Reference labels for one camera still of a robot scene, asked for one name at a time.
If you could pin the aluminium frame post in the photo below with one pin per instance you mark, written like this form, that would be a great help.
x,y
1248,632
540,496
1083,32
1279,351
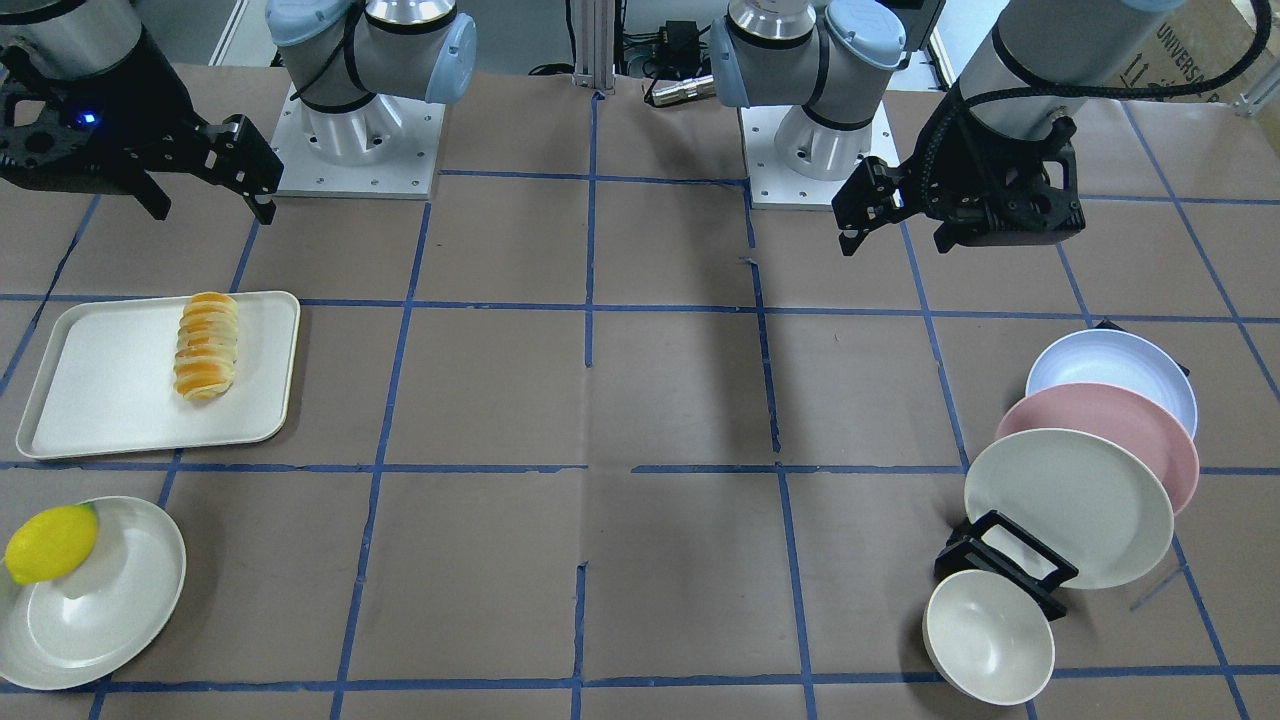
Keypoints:
x,y
594,27

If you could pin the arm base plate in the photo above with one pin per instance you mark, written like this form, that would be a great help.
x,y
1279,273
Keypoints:
x,y
795,163
385,150

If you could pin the cream shallow plate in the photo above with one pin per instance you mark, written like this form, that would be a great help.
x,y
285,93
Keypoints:
x,y
77,628

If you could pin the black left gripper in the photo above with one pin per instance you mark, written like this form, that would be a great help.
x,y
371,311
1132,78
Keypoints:
x,y
958,152

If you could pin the cream bowl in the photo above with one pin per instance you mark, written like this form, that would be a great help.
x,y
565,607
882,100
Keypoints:
x,y
988,638

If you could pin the pink plate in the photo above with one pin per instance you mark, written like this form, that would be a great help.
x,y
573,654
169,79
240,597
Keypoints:
x,y
1122,416

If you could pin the yellow lemon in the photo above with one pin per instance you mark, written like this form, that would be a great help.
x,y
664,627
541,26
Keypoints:
x,y
51,544

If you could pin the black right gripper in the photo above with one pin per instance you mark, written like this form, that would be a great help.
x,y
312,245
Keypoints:
x,y
158,104

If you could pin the cream plate in rack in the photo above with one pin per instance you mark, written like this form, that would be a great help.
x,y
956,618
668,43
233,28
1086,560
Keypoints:
x,y
1086,498

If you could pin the black power adapter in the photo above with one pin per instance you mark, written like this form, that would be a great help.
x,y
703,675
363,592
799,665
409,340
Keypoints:
x,y
679,42

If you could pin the striped orange bread roll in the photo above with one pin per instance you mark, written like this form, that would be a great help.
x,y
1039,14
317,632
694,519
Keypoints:
x,y
206,350

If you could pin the light blue plate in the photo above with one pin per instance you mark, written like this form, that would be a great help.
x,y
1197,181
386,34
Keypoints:
x,y
1121,359

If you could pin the white rectangular tray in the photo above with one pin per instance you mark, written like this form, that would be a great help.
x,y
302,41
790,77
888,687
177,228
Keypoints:
x,y
104,385

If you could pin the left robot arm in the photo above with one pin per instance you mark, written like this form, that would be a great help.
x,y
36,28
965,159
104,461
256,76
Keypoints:
x,y
835,63

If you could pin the black dish rack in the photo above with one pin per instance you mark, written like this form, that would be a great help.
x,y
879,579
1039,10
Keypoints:
x,y
996,543

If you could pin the silver cylinder tool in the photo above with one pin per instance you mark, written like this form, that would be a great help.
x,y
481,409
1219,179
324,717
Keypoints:
x,y
680,92

